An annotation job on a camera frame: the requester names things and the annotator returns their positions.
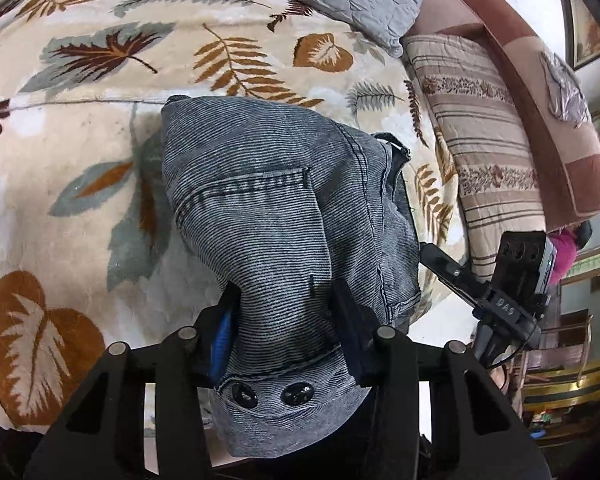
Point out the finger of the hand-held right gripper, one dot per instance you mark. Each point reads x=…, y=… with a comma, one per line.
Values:
x=450, y=272

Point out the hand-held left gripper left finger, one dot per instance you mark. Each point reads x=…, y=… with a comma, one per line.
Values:
x=222, y=335

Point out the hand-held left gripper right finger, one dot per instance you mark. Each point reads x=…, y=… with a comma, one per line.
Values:
x=352, y=340

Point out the blue denim pants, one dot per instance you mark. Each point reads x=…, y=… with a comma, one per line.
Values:
x=280, y=220

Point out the person's right hand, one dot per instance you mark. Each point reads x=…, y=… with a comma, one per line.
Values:
x=501, y=377

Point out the pink cloth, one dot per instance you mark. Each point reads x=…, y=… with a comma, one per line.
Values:
x=562, y=255

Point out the wooden chair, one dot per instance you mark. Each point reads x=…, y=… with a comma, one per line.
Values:
x=580, y=340

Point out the wooden gold-trimmed furniture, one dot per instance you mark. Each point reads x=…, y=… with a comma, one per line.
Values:
x=565, y=385

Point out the striped beige quilt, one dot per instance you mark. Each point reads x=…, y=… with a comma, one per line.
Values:
x=480, y=125

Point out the leaf print blanket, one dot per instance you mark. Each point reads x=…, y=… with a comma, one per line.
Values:
x=80, y=110

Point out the framed wall picture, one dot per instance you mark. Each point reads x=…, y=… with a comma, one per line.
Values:
x=587, y=30

